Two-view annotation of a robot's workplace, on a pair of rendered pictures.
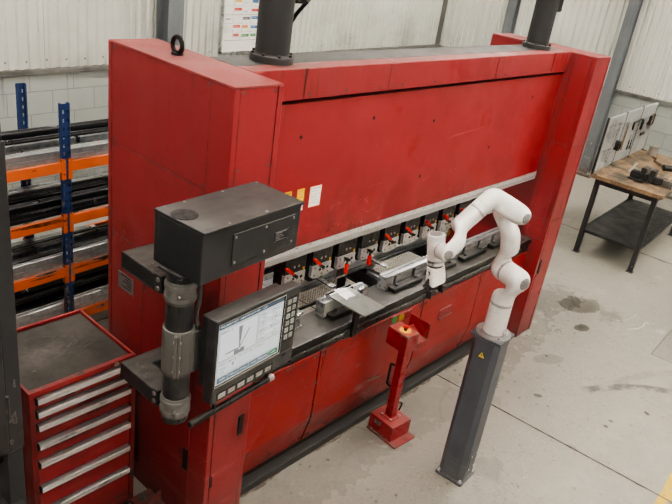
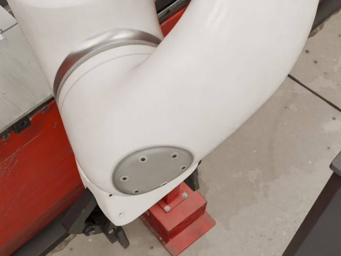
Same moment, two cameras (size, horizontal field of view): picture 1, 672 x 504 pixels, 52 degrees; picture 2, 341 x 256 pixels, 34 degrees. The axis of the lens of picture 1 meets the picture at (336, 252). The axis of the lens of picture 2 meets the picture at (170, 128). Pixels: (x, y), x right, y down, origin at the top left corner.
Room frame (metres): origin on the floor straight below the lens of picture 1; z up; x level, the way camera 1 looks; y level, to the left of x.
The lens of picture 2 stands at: (2.79, -0.53, 1.85)
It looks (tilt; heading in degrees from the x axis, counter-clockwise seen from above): 58 degrees down; 3
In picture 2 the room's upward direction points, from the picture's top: 4 degrees clockwise
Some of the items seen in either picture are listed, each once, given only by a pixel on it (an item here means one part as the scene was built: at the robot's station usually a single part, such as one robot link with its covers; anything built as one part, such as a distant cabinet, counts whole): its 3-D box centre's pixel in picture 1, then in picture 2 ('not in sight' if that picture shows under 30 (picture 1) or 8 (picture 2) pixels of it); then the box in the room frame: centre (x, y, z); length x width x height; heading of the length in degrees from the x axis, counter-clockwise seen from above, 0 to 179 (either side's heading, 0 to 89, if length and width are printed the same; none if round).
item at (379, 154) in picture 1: (428, 152); not in sight; (4.03, -0.45, 1.74); 3.00 x 0.08 x 0.80; 141
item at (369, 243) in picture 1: (364, 243); not in sight; (3.66, -0.15, 1.26); 0.15 x 0.09 x 0.17; 141
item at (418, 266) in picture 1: (455, 251); not in sight; (4.50, -0.83, 0.92); 1.67 x 0.06 x 0.10; 141
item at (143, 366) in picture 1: (179, 366); not in sight; (2.34, 0.56, 1.17); 0.40 x 0.24 x 0.07; 141
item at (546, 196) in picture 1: (512, 189); not in sight; (5.40, -1.33, 1.15); 0.85 x 0.25 x 2.30; 51
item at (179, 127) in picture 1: (179, 302); not in sight; (2.87, 0.70, 1.15); 0.85 x 0.25 x 2.30; 51
